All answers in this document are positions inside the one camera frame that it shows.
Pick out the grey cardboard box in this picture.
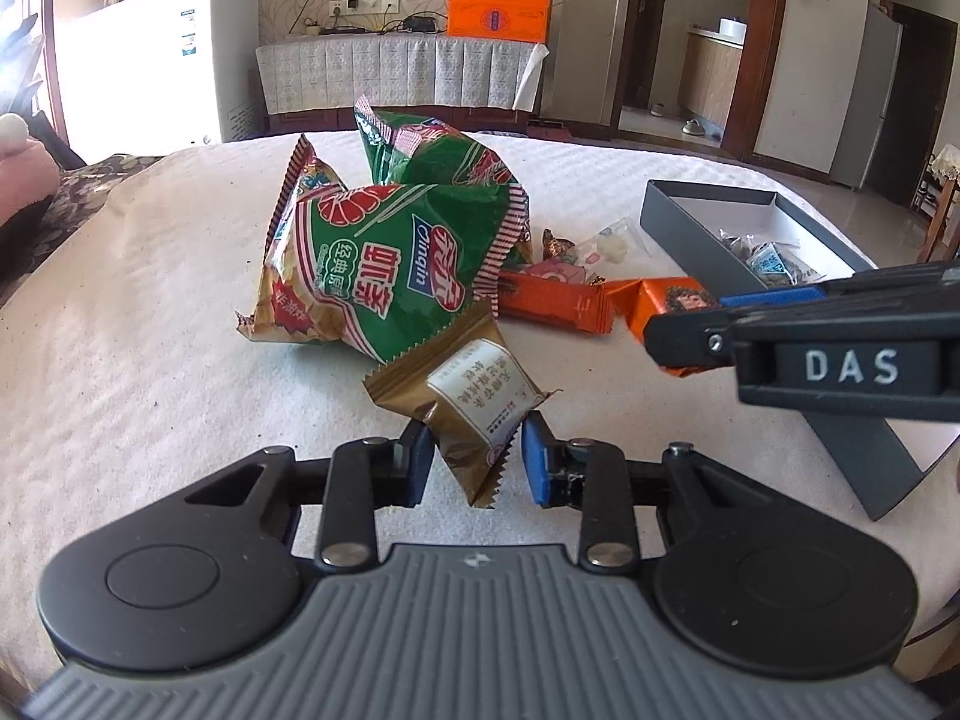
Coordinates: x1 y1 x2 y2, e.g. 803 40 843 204
640 178 960 521

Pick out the dark patterned sofa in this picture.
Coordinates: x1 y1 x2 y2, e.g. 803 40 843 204
0 154 167 305

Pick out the white chest freezer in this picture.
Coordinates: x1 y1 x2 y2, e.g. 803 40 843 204
75 0 263 147

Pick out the long orange snack bar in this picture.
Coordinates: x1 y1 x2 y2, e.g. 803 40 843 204
495 270 616 337

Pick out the brown pastry packet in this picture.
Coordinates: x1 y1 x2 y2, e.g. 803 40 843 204
362 298 562 509

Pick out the wooden chair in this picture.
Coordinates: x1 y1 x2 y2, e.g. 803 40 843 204
916 144 960 265

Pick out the blue and white small packet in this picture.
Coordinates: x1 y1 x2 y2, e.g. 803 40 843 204
748 242 822 290

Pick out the pink wrapped candy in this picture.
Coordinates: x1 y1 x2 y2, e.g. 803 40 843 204
521 259 601 287

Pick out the green shrimp chips bag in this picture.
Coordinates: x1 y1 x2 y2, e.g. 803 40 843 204
235 133 533 367
352 95 526 190

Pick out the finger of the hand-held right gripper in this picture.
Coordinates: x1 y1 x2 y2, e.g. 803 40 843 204
720 261 960 310
645 305 742 372

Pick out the wooden kitchen cabinet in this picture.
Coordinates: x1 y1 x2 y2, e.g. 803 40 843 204
685 26 745 130

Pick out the square orange snack packet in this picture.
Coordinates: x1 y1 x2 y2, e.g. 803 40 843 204
609 277 725 377

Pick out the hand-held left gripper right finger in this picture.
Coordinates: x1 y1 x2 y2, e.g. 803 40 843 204
521 411 758 571

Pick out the silver refrigerator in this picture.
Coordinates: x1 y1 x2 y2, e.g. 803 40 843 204
832 4 906 192

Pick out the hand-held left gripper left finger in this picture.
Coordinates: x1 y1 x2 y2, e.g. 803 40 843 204
184 420 437 572

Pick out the white lace cloth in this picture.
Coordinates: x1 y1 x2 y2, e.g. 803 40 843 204
255 36 550 117

